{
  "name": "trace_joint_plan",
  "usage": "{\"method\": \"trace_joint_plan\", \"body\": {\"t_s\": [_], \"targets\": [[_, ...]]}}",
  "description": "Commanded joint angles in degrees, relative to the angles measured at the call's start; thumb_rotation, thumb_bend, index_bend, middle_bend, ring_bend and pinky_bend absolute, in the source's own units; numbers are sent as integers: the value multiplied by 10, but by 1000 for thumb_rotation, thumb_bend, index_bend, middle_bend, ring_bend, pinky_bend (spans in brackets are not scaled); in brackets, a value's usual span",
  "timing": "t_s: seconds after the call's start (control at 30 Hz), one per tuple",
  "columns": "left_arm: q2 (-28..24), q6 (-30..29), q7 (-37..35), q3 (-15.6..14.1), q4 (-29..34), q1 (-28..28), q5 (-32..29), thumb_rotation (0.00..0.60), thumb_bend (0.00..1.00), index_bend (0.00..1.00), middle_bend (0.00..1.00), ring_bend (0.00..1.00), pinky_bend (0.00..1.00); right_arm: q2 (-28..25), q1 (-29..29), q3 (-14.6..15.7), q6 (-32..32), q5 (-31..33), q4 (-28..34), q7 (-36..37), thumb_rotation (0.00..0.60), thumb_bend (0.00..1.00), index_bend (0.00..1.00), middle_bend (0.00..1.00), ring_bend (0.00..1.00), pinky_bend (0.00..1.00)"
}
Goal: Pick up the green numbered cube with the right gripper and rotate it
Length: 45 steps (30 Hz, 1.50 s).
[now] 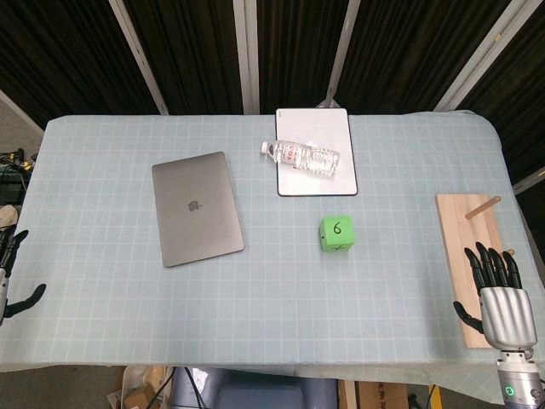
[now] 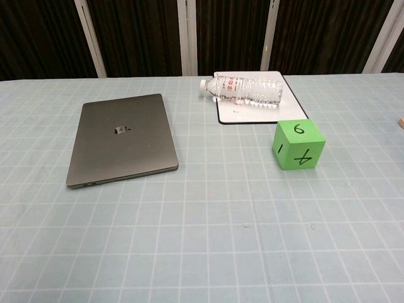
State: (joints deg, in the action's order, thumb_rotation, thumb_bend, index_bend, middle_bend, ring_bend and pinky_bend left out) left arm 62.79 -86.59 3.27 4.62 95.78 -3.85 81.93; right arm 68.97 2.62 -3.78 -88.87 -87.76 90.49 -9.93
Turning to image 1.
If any brown cardboard box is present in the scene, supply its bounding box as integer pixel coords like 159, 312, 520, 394
353, 380, 410, 409

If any grey closed laptop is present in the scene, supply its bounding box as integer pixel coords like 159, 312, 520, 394
151, 151, 245, 268

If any wooden board with pegs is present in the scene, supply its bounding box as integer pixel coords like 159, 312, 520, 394
435, 193, 517, 349

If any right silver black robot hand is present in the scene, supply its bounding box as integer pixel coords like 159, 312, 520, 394
452, 242, 536, 352

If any light blue checked tablecloth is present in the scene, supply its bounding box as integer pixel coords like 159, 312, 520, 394
0, 109, 545, 405

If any clear plastic water bottle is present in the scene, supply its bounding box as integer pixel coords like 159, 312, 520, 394
261, 139, 341, 176

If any black equipment with cables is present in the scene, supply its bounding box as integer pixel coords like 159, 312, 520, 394
0, 147, 36, 205

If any green numbered cube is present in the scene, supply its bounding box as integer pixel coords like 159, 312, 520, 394
318, 215, 355, 254

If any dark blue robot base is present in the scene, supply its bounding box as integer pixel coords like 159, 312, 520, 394
170, 366, 341, 409

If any white board with black edge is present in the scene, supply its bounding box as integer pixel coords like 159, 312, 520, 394
274, 107, 359, 198

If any white frame post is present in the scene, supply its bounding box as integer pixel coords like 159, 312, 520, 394
232, 0, 260, 115
107, 0, 169, 115
433, 0, 534, 112
323, 0, 362, 112

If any cardboard box with papers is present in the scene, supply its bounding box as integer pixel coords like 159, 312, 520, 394
106, 365, 175, 409

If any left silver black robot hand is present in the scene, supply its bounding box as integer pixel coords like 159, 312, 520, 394
0, 228, 47, 326

